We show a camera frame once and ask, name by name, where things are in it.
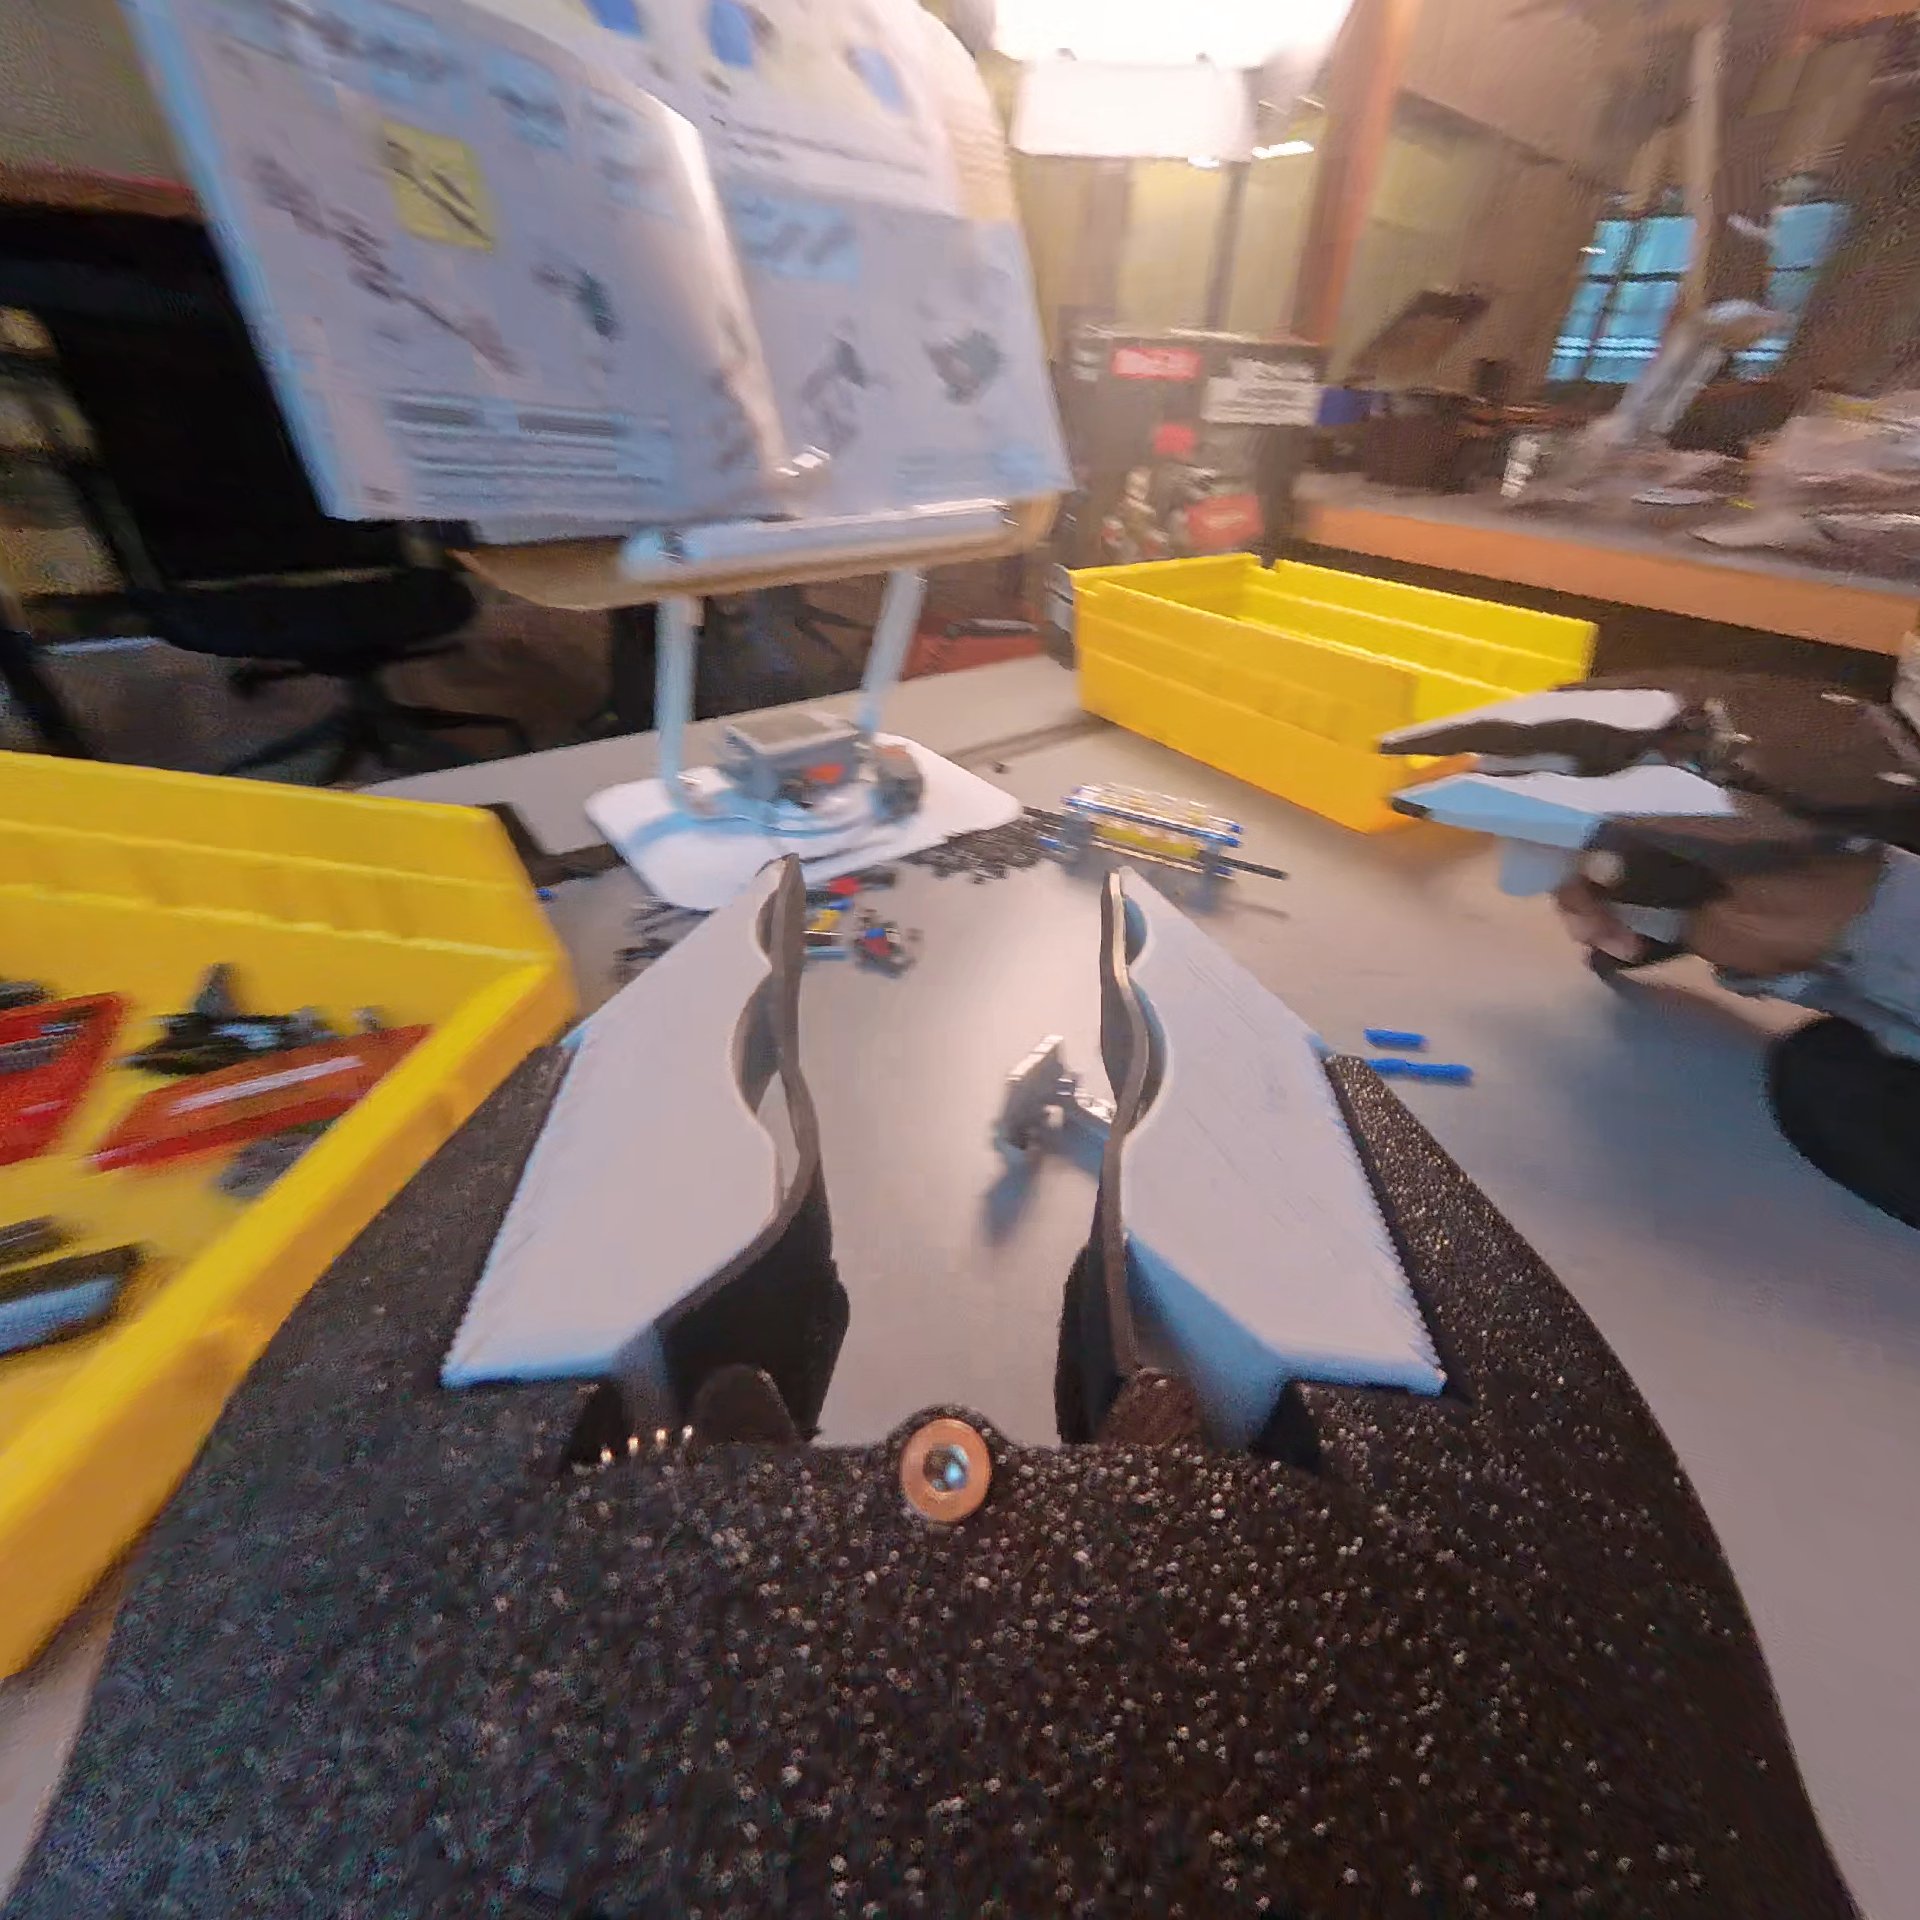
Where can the grey battery box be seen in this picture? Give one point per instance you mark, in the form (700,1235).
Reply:
(780,750)

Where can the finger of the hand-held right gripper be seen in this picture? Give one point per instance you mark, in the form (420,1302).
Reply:
(1576,810)
(1576,724)

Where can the person's right hand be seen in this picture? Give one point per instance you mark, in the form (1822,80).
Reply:
(1786,915)

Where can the pile of black pins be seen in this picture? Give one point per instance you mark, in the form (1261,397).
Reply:
(975,850)

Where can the black office chair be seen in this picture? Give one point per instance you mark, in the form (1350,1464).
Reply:
(224,525)

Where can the yellow storage bin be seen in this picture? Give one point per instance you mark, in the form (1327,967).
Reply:
(301,885)
(1276,704)

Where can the printed task instruction sheet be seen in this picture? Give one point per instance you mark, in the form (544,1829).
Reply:
(886,120)

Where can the grey motor with orange end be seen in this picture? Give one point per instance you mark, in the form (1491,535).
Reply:
(898,778)

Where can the person's black clothing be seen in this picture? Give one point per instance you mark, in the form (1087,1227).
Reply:
(1861,1125)

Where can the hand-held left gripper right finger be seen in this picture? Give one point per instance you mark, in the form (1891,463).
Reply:
(1261,1200)

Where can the pile of small mixed pieces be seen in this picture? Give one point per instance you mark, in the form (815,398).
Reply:
(869,938)

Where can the silver engine block piece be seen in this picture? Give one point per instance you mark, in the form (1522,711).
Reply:
(1043,1095)

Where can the black printed carton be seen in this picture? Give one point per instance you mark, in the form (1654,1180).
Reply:
(1186,451)

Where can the transparent brick assembly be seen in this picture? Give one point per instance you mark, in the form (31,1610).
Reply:
(1155,826)

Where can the person's right forearm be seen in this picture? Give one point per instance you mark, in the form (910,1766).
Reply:
(1886,962)

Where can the wooden background table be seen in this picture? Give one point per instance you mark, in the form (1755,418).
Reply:
(1651,563)

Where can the instruction booklet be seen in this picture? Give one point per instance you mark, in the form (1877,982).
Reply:
(524,301)

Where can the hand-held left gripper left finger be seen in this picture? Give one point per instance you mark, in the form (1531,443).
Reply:
(645,1184)

